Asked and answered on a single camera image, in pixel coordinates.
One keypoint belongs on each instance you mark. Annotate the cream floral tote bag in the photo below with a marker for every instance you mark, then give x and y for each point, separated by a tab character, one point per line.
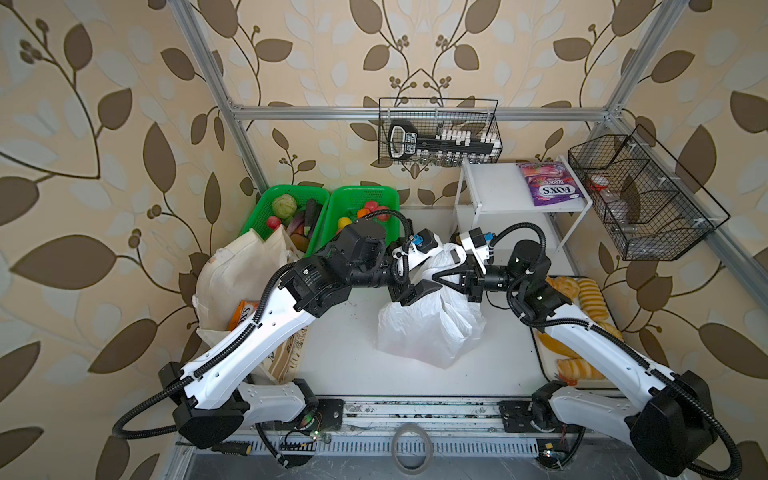
240	271

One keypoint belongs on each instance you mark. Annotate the right green fruit basket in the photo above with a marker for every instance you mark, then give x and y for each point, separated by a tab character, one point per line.
347	201

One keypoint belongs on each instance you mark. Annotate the bread tray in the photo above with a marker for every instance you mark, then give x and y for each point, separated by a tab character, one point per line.
559	362

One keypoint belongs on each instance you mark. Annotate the green cabbage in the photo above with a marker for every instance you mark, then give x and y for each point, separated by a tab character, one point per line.
284	207

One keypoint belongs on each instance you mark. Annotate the tape roll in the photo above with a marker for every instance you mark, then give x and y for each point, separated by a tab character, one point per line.
410	439

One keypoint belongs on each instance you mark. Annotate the left green vegetable basket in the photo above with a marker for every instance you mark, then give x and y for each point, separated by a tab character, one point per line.
257	220

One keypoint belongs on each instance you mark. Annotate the orange snack bag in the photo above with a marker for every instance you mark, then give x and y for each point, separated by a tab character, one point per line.
242	312

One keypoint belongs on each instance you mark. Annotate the black wire basket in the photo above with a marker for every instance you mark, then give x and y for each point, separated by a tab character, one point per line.
427	113
670	210

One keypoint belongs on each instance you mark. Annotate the black tool set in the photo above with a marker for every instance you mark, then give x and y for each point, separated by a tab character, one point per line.
446	146

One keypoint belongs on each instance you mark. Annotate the white plastic bag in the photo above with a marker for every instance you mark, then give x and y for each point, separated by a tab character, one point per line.
437	329

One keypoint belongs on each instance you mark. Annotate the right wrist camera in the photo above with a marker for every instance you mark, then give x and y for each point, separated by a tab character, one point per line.
477	243

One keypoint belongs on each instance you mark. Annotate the purple Fox's candy bag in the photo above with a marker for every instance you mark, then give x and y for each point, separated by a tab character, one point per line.
549	183

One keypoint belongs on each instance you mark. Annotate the back black wire basket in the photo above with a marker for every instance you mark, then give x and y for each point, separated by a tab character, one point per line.
427	113

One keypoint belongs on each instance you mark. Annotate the yellow handled screwdriver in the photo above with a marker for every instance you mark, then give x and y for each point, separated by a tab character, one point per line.
237	448

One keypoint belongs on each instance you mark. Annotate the plastic bottle red cap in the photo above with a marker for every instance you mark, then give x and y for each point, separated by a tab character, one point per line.
611	208

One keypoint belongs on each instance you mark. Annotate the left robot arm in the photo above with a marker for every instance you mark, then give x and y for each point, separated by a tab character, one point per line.
206	400

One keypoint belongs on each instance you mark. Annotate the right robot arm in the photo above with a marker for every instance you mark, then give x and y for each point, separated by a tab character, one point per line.
668	419

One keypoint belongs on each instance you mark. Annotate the right black wire basket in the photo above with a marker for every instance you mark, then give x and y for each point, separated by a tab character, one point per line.
670	210

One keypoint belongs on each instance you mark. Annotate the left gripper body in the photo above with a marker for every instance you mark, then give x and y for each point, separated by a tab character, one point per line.
405	291

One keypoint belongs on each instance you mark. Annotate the white two-tier shelf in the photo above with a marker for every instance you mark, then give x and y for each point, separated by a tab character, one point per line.
499	191

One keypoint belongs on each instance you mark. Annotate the dark green cucumber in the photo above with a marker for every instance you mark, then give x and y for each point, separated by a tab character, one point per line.
312	212

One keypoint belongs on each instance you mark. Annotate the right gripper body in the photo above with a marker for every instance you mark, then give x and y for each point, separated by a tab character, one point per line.
475	288

